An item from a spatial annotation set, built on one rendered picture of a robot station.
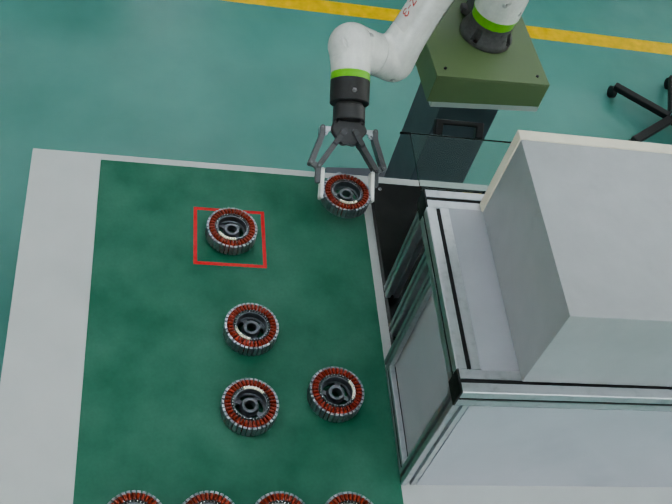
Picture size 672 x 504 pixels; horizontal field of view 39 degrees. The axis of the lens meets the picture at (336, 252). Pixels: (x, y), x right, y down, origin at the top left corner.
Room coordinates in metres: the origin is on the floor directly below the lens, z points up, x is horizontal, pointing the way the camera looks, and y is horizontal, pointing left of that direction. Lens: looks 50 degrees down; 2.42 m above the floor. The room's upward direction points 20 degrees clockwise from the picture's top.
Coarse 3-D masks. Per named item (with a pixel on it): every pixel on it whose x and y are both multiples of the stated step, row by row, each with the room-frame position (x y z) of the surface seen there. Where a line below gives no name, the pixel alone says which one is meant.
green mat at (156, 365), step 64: (128, 192) 1.34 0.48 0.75; (192, 192) 1.41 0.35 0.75; (256, 192) 1.47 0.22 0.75; (128, 256) 1.18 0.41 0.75; (192, 256) 1.24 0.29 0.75; (256, 256) 1.30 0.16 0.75; (320, 256) 1.36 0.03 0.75; (128, 320) 1.03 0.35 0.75; (192, 320) 1.08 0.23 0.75; (320, 320) 1.19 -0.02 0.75; (128, 384) 0.89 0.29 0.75; (192, 384) 0.94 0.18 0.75; (384, 384) 1.09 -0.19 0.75; (128, 448) 0.77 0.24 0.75; (192, 448) 0.81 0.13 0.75; (256, 448) 0.86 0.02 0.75; (320, 448) 0.91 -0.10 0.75; (384, 448) 0.95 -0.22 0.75
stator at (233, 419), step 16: (240, 384) 0.96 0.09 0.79; (256, 384) 0.97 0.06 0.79; (224, 400) 0.91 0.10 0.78; (240, 400) 0.94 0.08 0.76; (256, 400) 0.94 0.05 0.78; (272, 400) 0.95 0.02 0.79; (224, 416) 0.89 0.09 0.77; (240, 416) 0.89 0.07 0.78; (272, 416) 0.92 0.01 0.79; (240, 432) 0.88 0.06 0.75; (256, 432) 0.88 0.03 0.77
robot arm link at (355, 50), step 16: (336, 32) 1.77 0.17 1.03; (352, 32) 1.77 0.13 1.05; (368, 32) 1.80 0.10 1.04; (336, 48) 1.74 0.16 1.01; (352, 48) 1.74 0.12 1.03; (368, 48) 1.76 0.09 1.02; (384, 48) 1.80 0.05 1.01; (336, 64) 1.71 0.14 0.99; (352, 64) 1.71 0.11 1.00; (368, 64) 1.74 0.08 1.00
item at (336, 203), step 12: (336, 180) 1.52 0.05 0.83; (348, 180) 1.53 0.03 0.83; (360, 180) 1.55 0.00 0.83; (324, 192) 1.48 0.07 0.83; (348, 192) 1.51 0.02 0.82; (360, 192) 1.51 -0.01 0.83; (324, 204) 1.46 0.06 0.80; (336, 204) 1.45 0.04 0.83; (348, 204) 1.46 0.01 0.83; (360, 204) 1.47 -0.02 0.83; (348, 216) 1.45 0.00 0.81
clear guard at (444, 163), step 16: (416, 144) 1.47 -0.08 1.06; (432, 144) 1.48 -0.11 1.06; (448, 144) 1.50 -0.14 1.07; (464, 144) 1.52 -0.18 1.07; (480, 144) 1.53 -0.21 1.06; (496, 144) 1.55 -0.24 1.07; (416, 160) 1.42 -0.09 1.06; (432, 160) 1.44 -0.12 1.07; (448, 160) 1.46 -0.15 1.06; (464, 160) 1.47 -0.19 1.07; (480, 160) 1.49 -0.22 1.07; (496, 160) 1.50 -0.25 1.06; (432, 176) 1.39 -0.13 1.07; (448, 176) 1.41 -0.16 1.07; (464, 176) 1.43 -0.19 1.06; (480, 176) 1.44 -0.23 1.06; (480, 192) 1.40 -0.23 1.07
